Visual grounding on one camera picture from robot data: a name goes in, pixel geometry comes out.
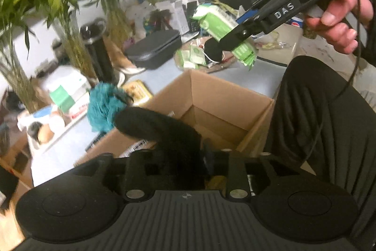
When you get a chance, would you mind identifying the round wicker basket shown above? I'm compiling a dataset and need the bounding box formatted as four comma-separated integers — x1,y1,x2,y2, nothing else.
174,42,239,74

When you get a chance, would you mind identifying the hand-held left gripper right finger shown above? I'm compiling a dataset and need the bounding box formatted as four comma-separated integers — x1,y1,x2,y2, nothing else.
206,148,298,200

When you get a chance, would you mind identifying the black fuzzy sock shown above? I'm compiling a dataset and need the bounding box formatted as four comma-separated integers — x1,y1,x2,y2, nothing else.
114,108,212,181

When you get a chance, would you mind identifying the teal fluffy cloth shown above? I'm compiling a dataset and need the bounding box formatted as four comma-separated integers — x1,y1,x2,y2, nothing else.
87,83,133,133

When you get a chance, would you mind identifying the white pill bottle orange label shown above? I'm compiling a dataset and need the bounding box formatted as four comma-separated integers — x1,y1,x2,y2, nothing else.
48,112,67,134

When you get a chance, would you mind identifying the green and white tissue box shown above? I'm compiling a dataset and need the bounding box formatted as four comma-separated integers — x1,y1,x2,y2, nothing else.
48,83,91,115

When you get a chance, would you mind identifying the black pouch with white cord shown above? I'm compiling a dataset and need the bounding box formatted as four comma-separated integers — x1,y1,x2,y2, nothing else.
204,37,226,62

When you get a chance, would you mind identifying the dark grey zip case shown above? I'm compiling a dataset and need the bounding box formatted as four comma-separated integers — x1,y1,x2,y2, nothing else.
125,30,183,70

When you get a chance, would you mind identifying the white bottle with blue label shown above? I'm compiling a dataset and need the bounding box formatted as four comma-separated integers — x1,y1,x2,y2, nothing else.
17,106,54,130

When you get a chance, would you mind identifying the flat white barcode box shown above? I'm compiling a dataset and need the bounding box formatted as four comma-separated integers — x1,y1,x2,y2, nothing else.
68,103,90,120

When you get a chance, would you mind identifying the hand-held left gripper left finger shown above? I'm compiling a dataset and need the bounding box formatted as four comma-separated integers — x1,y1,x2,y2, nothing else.
73,150,207,201

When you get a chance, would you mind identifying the brown paper bag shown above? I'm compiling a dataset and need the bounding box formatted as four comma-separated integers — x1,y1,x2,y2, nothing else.
103,35,146,76

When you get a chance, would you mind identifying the beige flat box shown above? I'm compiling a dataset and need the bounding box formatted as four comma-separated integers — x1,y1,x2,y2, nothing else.
255,24,302,67

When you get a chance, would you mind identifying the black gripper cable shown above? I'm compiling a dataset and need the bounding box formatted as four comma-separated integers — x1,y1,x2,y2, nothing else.
331,0,364,102

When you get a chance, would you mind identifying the white serving tray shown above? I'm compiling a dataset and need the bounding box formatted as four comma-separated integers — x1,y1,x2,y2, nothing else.
17,72,127,152

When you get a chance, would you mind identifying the person's right hand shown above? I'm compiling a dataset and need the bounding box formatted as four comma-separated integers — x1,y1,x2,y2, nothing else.
304,0,374,56

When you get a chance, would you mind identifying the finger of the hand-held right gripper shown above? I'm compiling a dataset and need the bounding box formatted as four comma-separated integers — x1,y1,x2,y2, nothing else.
234,0,283,26
219,18,265,50

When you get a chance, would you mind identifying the green wet wipes packet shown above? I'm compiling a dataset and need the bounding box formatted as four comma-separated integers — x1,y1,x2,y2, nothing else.
192,2,259,71

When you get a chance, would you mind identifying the tan egg-shaped pouch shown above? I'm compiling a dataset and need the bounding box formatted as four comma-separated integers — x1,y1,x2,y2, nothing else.
36,124,55,144

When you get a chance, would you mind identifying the black insulated bottle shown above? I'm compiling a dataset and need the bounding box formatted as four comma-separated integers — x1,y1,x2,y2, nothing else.
79,18,118,87

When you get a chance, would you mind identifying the brown cardboard box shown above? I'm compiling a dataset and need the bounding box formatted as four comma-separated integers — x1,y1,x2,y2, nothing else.
73,69,275,170

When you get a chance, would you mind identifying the person's black trouser leg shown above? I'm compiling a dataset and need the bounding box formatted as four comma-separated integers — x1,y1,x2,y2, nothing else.
264,55,376,251

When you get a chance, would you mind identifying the white carton box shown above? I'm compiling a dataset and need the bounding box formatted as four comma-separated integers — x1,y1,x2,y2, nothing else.
155,0,191,35

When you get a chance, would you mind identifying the black tape roll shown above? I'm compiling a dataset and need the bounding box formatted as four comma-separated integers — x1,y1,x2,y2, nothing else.
27,121,42,141

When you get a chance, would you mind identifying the small green packet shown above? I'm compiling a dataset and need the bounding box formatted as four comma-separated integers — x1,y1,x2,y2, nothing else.
190,45,207,65
179,50,195,68

